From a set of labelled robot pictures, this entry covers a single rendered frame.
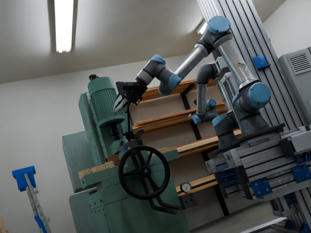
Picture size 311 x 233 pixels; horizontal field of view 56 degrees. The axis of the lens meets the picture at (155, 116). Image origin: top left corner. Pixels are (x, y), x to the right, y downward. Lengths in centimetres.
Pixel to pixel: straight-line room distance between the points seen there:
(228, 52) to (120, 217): 107
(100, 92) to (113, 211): 75
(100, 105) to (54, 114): 246
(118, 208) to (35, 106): 294
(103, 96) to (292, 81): 118
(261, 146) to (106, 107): 97
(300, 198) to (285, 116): 47
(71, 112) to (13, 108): 77
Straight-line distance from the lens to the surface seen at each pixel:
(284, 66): 200
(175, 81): 146
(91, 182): 170
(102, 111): 192
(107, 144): 201
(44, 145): 424
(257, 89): 152
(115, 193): 171
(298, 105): 198
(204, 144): 409
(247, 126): 164
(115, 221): 171
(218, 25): 162
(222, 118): 211
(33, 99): 445
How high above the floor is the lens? 72
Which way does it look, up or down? 13 degrees up
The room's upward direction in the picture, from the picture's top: 19 degrees counter-clockwise
